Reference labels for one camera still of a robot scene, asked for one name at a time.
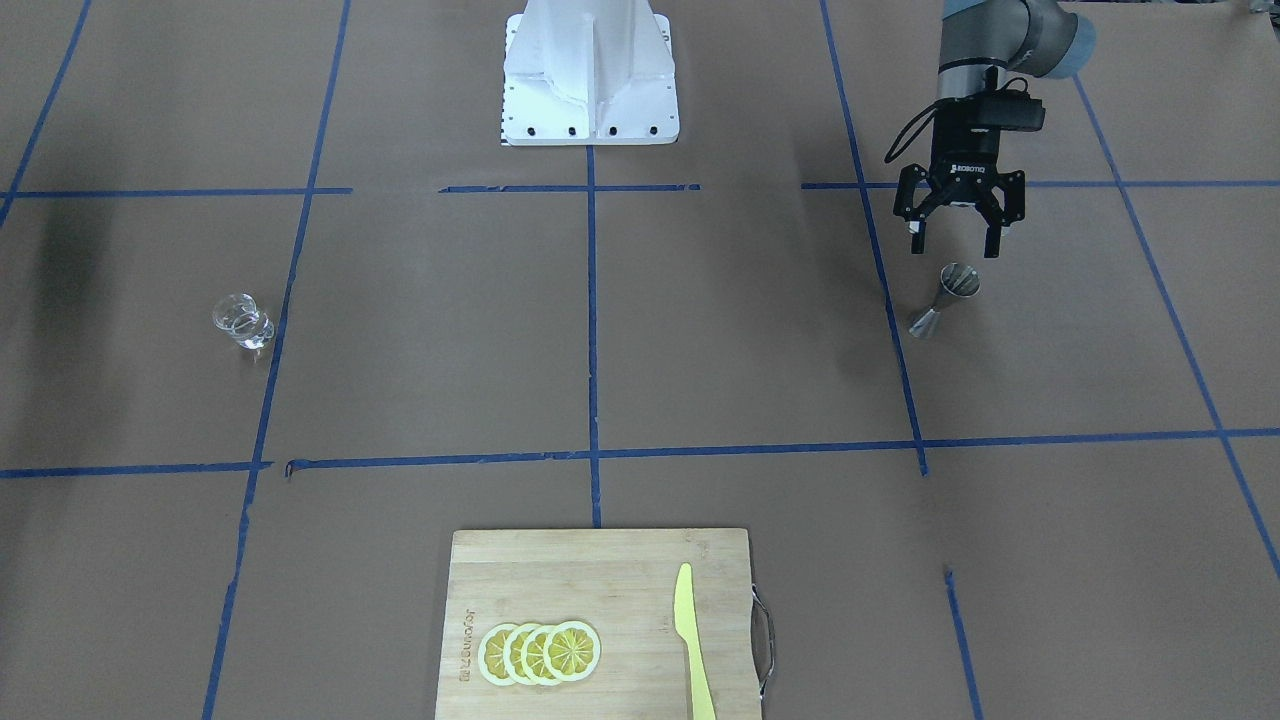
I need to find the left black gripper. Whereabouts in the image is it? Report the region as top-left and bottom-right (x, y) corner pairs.
(893, 97), (1025, 259)

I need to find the steel double jigger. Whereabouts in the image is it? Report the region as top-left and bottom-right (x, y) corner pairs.
(908, 263), (980, 340)

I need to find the clear glass measuring cup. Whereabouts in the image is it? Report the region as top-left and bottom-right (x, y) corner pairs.
(211, 293), (276, 351)

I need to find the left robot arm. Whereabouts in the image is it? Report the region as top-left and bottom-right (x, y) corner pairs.
(884, 1), (1098, 258)

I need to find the yellow plastic knife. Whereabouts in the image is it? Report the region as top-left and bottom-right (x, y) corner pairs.
(673, 562), (717, 719)

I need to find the bamboo cutting board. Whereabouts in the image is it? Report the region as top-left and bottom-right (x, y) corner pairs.
(434, 528), (763, 719)

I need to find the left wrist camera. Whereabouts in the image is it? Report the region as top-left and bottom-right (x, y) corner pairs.
(970, 90), (1046, 132)

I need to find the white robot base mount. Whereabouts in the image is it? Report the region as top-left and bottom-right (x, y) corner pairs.
(500, 1), (681, 147)

